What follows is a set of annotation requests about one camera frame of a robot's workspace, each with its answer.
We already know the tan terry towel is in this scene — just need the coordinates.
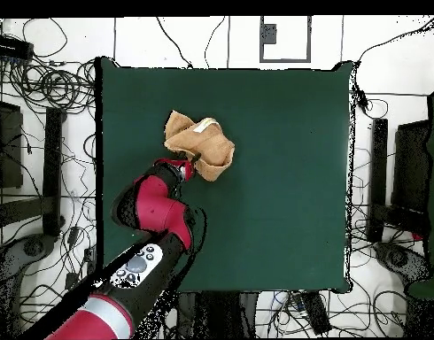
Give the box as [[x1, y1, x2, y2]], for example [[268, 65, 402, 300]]
[[162, 110, 236, 183]]

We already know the dark green table cloth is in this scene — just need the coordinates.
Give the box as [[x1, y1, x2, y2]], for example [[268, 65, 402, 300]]
[[95, 56, 356, 300]]

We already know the black metal stand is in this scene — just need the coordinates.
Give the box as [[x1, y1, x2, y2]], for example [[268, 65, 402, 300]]
[[0, 98, 66, 238], [366, 118, 432, 244]]

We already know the grey swivel chair base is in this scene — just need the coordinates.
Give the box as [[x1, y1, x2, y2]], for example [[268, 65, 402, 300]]
[[374, 240, 432, 284], [0, 234, 58, 286]]

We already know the black power adapter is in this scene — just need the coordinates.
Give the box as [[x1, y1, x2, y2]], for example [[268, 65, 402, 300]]
[[356, 89, 370, 111]]

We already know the black power strip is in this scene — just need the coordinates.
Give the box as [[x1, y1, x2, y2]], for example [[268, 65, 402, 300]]
[[299, 290, 332, 336]]

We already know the thin black floor cable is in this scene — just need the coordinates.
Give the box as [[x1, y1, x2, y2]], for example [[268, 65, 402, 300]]
[[155, 16, 194, 69]]

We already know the coiled black cable bundle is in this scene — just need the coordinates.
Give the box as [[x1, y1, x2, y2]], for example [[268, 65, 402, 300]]
[[7, 59, 97, 115]]

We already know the grey square floor frame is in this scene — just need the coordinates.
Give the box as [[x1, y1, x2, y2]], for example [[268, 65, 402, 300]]
[[259, 15, 313, 64]]

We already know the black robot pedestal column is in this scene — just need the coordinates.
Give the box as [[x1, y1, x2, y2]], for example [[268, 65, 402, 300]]
[[175, 291, 259, 339]]

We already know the black network switch box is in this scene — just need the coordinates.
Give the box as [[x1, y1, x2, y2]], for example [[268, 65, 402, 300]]
[[0, 34, 35, 60]]

